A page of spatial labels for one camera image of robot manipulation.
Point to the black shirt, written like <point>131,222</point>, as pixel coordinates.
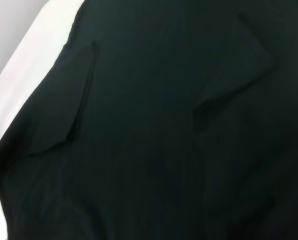
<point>163,125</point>

